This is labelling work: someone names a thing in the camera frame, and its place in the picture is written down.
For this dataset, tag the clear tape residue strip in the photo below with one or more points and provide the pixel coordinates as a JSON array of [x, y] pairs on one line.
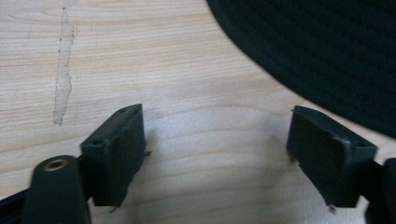
[[63, 71]]

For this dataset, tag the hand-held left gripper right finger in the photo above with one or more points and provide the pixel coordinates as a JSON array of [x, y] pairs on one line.
[[323, 161]]

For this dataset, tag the black ribbed round mat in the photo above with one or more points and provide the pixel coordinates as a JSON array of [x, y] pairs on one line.
[[317, 46]]

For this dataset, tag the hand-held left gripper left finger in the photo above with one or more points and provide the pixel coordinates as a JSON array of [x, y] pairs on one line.
[[115, 158]]

